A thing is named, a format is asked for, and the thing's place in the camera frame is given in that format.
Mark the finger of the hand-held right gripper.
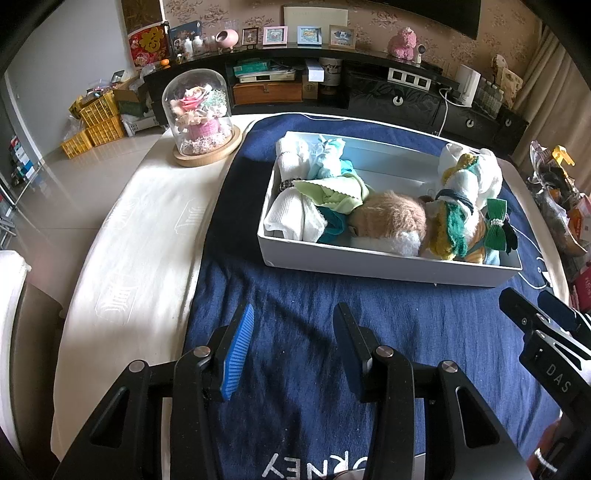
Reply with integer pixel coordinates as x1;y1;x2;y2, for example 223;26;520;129
499;287;539;334
537;289;581;332

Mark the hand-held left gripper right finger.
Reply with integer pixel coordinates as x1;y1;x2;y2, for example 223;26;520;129
333;302;529;480

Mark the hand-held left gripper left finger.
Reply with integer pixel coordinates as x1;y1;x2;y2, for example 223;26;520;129
53;304;256;480

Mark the black bow hair clip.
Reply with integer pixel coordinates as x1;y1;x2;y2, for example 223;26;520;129
502;220;521;254

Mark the green ribbon bow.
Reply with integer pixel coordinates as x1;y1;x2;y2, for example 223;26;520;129
484;198;509;251

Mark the white cardboard box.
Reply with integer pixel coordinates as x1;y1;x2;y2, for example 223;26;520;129
257;130;523;288

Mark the dark hair tie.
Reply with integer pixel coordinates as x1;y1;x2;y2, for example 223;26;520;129
436;188;482;209

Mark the teal cloth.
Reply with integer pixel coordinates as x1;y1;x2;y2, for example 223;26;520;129
318;158;357;246

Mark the white fluffy yellow-green knitwear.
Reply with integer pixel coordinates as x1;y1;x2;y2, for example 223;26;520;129
420;143;504;261

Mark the brown plush toy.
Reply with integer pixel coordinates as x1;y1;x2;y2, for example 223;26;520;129
347;190;428;256

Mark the white towel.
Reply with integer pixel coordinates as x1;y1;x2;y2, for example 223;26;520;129
264;137;326;243

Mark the light green cloth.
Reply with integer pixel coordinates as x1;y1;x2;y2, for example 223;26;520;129
294;177;371;209

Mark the light blue small cloth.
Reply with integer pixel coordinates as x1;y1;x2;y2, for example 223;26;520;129
308;135;348;180

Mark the person's right hand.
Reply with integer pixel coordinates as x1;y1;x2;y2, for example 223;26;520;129
537;422;562;455

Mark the navy blanket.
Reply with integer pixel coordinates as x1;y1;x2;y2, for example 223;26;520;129
182;113;561;480

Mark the orange snack package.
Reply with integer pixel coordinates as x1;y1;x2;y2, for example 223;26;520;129
566;198;591;241

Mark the clear plastic bag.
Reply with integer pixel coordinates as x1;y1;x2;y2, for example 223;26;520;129
529;141;591;259

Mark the brown chair white cushion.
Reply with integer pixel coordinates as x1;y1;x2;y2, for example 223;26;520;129
0;249;65;459

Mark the row of glass bottles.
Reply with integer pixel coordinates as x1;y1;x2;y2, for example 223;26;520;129
475;76;503;116

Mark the white tall appliance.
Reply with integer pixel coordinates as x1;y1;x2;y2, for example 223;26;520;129
455;64;482;107

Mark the beige curtain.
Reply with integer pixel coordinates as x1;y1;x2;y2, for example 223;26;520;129
522;25;570;126

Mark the glass dome with flowers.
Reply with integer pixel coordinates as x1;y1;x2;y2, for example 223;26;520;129
161;71;242;168

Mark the white plastic basket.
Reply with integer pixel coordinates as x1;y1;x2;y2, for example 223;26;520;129
122;115;160;137

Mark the black cabinet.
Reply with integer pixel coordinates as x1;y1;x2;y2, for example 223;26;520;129
143;44;529;156

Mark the yellow plastic crate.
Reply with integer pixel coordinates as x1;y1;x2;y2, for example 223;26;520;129
61;129;93;160
78;90;119;128
85;115;125;148

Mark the wooden box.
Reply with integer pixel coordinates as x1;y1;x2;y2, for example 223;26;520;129
232;80;304;106

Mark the cardboard box with clutter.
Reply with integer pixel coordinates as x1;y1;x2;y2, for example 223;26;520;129
111;69;153;117

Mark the stack of teal boxes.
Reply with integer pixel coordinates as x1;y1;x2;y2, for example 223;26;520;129
233;60;296;84

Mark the shelf of colourful boxes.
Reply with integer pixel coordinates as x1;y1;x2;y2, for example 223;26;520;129
9;134;36;186

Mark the pink plush toy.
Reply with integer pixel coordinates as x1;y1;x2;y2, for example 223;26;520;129
388;27;419;60

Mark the black television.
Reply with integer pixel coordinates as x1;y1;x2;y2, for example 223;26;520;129
388;0;481;40

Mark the blue gift box with bottles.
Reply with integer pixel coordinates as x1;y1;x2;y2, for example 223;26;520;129
168;21;204;59

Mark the red gold decorated box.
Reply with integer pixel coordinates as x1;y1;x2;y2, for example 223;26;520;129
128;27;168;70

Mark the white canvas board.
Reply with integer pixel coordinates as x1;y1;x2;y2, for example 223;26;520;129
283;6;349;36

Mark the white power cable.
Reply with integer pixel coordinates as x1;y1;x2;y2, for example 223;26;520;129
436;88;456;136

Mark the white triple photo frame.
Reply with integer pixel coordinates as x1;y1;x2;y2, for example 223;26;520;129
388;67;432;89

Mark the wooden picture frame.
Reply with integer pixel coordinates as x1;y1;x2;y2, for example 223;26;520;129
329;25;357;49

